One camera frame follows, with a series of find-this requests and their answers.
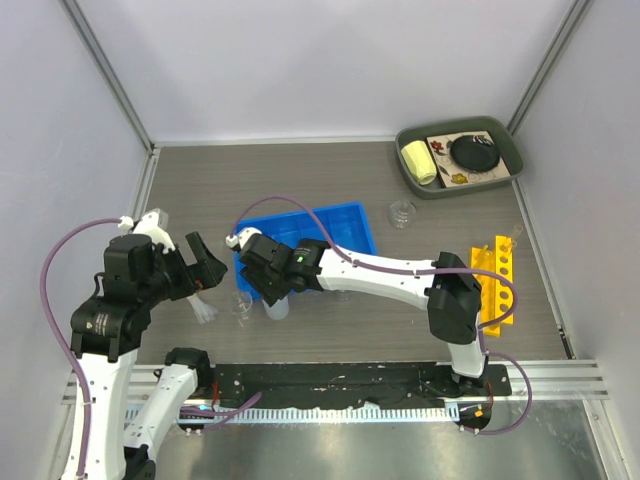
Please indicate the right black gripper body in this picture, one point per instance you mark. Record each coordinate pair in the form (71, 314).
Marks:
(268, 287)

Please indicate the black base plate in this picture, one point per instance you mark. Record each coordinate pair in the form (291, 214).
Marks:
(338, 386)

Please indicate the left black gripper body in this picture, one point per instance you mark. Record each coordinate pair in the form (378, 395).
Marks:
(172, 277)

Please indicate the yellow test tube rack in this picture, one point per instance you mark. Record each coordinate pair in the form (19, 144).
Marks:
(496, 297)

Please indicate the blue divided plastic bin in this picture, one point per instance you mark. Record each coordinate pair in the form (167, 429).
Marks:
(346, 224)

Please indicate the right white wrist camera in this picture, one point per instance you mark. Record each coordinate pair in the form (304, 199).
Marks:
(237, 241)

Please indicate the pale yellow cup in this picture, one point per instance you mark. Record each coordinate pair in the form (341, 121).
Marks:
(419, 162)

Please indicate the red cap wash bottle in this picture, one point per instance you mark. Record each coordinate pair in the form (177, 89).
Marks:
(279, 310)

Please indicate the grey plastic tray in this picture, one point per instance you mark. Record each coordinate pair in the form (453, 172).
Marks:
(496, 129)

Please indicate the clear glass test tube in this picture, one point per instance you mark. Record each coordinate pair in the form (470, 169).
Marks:
(511, 242)

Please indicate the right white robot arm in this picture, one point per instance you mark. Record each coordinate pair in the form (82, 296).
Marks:
(444, 289)

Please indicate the clear glass flask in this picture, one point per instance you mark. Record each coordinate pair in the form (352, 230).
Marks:
(401, 214)

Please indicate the black round pouch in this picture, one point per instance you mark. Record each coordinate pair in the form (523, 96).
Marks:
(475, 153)

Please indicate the slotted cable duct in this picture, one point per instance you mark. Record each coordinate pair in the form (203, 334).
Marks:
(368, 413)

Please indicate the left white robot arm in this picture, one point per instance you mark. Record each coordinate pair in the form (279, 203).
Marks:
(106, 337)

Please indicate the small clear glass beaker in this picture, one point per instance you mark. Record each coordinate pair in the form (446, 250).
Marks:
(342, 295)

